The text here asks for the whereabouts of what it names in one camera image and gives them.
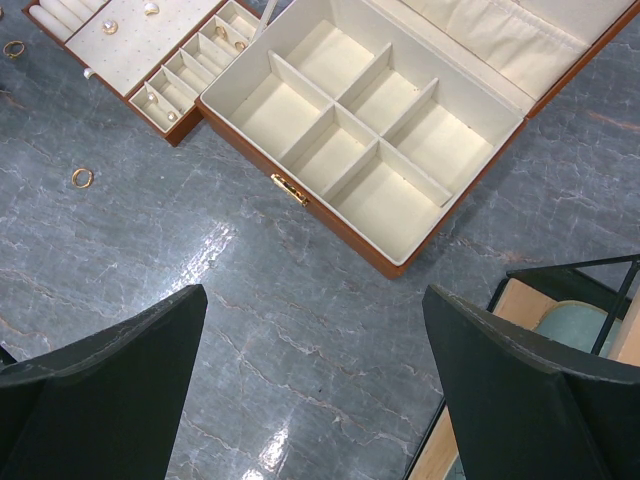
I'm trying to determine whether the light blue oblong plate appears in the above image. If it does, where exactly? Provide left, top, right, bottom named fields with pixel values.
left=535, top=301, right=608, bottom=353

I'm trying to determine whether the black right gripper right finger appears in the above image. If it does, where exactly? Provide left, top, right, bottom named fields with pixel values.
left=422, top=285, right=639, bottom=479

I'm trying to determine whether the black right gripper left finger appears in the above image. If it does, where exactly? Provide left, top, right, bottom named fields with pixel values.
left=1, top=285, right=207, bottom=479

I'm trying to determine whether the pearl earring in tray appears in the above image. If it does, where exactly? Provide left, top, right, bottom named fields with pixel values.
left=144, top=2, right=159, bottom=16
left=102, top=19, right=118, bottom=35

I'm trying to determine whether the small brown jewelry tray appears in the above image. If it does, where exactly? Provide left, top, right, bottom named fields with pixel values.
left=23, top=0, right=260, bottom=146

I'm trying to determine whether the large brown jewelry box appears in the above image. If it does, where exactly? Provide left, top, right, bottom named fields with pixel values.
left=196, top=0, right=639, bottom=279

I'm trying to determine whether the black wire rack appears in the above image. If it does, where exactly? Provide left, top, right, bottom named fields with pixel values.
left=406, top=255, right=639, bottom=479

